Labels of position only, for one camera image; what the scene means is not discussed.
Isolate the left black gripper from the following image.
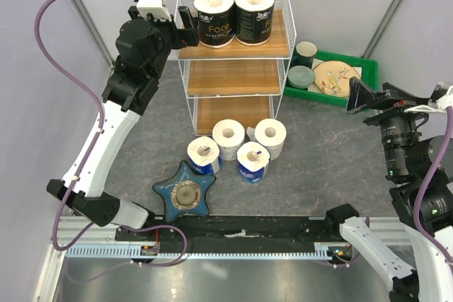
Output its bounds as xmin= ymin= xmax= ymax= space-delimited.
xmin=130 ymin=6 xmax=200 ymax=81

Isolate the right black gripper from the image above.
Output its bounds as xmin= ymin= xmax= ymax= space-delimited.
xmin=346 ymin=75 xmax=434 ymax=177

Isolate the black paper roll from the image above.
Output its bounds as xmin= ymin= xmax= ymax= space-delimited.
xmin=234 ymin=0 xmax=275 ymax=45
xmin=193 ymin=0 xmax=235 ymax=48

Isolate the blue paper roll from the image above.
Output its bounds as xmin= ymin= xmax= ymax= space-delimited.
xmin=187 ymin=136 xmax=222 ymax=175
xmin=236 ymin=141 xmax=270 ymax=184

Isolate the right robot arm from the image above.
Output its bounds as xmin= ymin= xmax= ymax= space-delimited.
xmin=323 ymin=77 xmax=452 ymax=301

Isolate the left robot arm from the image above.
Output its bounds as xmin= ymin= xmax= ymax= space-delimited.
xmin=46 ymin=6 xmax=199 ymax=240

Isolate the green plastic tray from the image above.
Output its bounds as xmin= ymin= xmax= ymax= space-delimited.
xmin=283 ymin=50 xmax=379 ymax=108

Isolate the bird pattern ceramic plate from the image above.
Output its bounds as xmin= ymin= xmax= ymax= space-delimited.
xmin=314 ymin=61 xmax=362 ymax=98

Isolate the green ceramic bowl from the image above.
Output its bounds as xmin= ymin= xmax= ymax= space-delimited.
xmin=287 ymin=65 xmax=315 ymax=89

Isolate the dark green cup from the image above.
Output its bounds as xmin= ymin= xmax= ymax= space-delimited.
xmin=296 ymin=42 xmax=317 ymax=69

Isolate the white floral paper roll right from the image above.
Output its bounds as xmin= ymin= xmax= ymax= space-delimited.
xmin=255 ymin=118 xmax=287 ymax=161

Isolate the white floral paper roll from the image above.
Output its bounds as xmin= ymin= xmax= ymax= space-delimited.
xmin=255 ymin=118 xmax=287 ymax=161
xmin=212 ymin=119 xmax=245 ymax=161

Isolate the white floral paper roll left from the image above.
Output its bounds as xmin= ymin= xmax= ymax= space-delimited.
xmin=212 ymin=119 xmax=245 ymax=161

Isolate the blue star-shaped dish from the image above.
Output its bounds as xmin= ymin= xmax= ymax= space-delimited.
xmin=152 ymin=161 xmax=217 ymax=223

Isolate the white wire three-tier shelf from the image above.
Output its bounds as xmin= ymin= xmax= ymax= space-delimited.
xmin=177 ymin=0 xmax=297 ymax=135

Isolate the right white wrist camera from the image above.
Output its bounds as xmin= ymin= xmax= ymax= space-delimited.
xmin=405 ymin=81 xmax=452 ymax=114

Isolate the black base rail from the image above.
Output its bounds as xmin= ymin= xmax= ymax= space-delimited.
xmin=115 ymin=215 xmax=369 ymax=254

